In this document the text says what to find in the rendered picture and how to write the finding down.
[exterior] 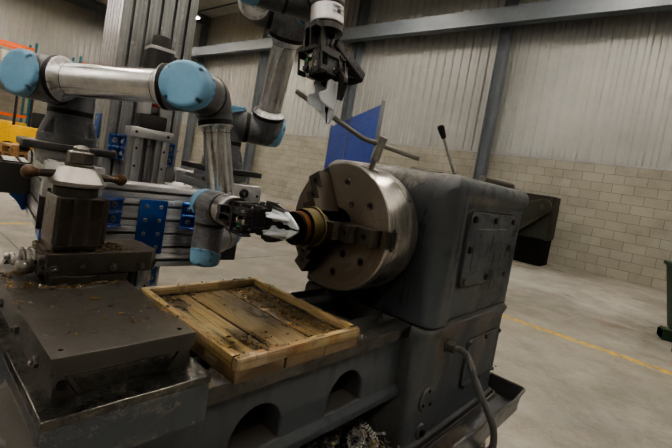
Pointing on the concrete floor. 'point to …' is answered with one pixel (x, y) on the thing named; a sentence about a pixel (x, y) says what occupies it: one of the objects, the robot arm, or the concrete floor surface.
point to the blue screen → (350, 145)
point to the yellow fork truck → (20, 125)
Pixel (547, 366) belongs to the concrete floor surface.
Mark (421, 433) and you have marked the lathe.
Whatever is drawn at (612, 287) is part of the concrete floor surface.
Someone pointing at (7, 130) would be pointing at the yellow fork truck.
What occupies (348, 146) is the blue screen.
